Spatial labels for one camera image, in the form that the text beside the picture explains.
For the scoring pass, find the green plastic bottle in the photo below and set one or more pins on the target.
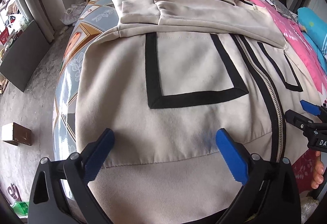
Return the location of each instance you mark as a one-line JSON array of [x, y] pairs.
[[21, 208]]

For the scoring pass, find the brown cardboard box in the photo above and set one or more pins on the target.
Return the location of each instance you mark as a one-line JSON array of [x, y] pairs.
[[15, 134]]

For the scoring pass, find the white plastic bag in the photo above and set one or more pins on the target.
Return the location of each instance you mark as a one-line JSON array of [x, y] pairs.
[[72, 14]]

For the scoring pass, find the patterned blue bed sheet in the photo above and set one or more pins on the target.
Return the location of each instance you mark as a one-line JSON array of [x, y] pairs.
[[98, 17]]

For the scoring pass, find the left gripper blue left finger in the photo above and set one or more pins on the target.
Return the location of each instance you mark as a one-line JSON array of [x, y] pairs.
[[48, 202]]

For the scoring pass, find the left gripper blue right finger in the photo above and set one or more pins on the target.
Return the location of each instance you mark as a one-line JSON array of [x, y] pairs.
[[269, 192]]

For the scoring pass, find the pink floral blanket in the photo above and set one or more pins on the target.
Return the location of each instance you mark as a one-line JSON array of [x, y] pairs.
[[218, 64]]

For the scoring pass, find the beige zip hoodie jacket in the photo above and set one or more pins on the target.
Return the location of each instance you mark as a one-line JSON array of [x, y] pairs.
[[112, 68]]

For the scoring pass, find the right hand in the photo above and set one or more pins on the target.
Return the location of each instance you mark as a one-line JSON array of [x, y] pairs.
[[318, 171]]

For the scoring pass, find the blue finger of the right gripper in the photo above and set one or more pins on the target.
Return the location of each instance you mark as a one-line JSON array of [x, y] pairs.
[[310, 108]]

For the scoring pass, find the cyan pillow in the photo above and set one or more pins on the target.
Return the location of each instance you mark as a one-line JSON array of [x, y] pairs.
[[315, 31]]

